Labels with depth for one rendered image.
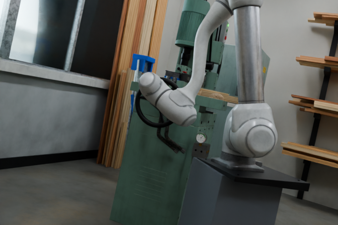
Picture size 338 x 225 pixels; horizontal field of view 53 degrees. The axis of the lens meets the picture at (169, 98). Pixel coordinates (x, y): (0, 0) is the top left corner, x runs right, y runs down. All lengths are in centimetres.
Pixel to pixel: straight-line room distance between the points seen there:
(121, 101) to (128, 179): 148
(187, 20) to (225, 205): 124
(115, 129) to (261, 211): 230
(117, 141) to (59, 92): 80
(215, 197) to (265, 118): 38
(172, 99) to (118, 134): 221
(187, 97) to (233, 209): 49
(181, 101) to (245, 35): 36
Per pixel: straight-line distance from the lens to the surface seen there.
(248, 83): 134
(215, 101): 205
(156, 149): 214
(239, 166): 151
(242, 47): 136
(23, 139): 312
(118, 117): 359
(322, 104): 389
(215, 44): 243
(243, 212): 151
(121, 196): 228
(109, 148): 358
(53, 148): 340
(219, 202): 143
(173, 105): 140
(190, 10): 226
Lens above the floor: 87
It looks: 1 degrees down
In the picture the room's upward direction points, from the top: 12 degrees clockwise
